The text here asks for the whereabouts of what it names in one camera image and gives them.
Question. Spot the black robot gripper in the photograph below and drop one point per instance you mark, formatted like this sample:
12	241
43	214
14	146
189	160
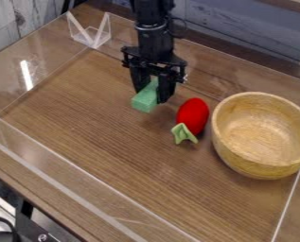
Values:
151	58

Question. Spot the green rectangular foam block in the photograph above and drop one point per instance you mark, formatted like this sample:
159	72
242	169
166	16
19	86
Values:
145	100

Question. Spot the brown wooden bowl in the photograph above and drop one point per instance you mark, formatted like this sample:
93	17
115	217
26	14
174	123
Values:
256	135

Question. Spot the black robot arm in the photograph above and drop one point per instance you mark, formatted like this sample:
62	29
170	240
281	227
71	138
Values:
153	13

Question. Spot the red plush strawberry toy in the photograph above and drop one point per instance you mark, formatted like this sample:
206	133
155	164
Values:
190	120

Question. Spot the clear acrylic corner bracket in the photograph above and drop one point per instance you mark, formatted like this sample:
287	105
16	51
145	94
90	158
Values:
91	36

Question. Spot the clear acrylic tray wall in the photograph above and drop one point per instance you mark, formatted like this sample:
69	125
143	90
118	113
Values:
102	215

